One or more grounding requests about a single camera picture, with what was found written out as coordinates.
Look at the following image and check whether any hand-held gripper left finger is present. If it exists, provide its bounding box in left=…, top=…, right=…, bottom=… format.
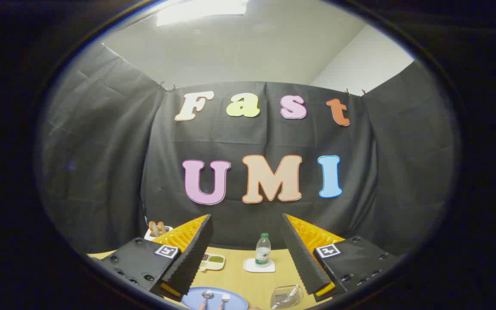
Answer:
left=101, top=214, right=214, bottom=302

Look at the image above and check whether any cream white toaster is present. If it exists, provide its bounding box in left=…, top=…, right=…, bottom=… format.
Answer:
left=144, top=225, right=174, bottom=242

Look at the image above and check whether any metal wire cutlery basket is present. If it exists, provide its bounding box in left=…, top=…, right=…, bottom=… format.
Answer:
left=270, top=284, right=304, bottom=310

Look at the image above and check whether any blue round plate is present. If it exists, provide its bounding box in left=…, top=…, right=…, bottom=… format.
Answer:
left=181, top=287, right=248, bottom=310

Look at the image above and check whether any clear plastic water bottle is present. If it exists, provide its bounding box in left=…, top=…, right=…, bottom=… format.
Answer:
left=255, top=233, right=271, bottom=267

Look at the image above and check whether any white square coaster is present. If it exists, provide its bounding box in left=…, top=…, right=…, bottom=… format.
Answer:
left=243, top=257, right=276, bottom=273

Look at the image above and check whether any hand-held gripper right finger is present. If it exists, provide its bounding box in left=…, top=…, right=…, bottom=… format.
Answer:
left=282, top=213, right=399, bottom=302

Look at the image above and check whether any ceiling light panel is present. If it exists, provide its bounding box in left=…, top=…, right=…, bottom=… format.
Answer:
left=157, top=0, right=249, bottom=26

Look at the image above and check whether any spoon with red checked handle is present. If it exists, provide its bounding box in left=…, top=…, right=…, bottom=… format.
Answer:
left=198, top=291, right=215, bottom=310

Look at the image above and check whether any white divided dish with beans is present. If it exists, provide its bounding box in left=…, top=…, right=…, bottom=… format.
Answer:
left=199, top=253, right=226, bottom=273

